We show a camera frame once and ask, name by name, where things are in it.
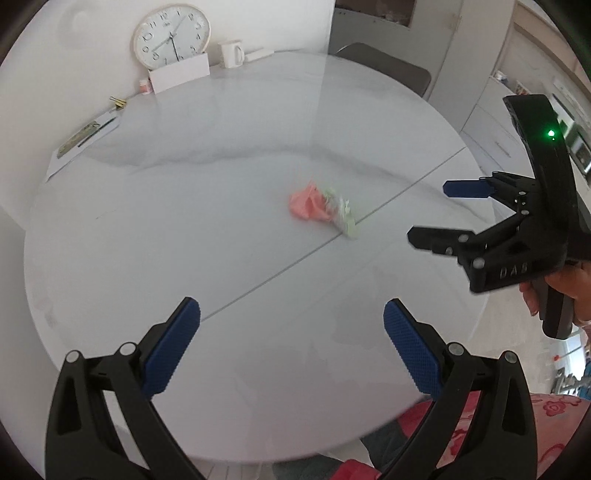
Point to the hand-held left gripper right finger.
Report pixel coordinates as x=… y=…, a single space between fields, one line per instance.
x=413 y=350

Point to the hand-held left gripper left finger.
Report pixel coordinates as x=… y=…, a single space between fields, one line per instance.
x=171 y=350

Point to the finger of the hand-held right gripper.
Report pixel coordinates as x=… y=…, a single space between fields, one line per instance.
x=438 y=239
x=464 y=188

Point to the pale green wrapper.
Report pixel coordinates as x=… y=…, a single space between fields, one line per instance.
x=344 y=214

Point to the pink paper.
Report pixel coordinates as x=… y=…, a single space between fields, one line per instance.
x=307 y=203

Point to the person's right hand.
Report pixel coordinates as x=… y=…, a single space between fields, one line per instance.
x=581 y=290

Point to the white microwave oven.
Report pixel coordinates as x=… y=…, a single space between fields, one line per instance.
x=575 y=127

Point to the white kitchen cabinet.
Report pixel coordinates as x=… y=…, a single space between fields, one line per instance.
x=494 y=124

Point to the grey chair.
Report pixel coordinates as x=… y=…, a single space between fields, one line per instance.
x=388 y=67

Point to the red floral cloth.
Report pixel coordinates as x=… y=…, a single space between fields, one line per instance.
x=549 y=415

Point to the cluttered storage shelf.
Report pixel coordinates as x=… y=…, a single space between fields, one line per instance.
x=579 y=369

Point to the printed paper sheet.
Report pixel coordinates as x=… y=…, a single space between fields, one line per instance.
x=78 y=143

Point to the black pen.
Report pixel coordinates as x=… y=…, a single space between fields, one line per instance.
x=97 y=132

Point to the bunch of keys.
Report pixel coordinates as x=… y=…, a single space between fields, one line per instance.
x=117 y=102

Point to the small white bottle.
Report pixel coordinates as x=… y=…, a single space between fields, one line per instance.
x=145 y=86

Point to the white mug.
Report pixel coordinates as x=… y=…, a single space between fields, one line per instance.
x=229 y=54

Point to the white rectangular box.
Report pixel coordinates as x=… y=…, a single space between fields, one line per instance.
x=180 y=74

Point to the round white wall clock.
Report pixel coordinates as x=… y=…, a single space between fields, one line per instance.
x=171 y=34

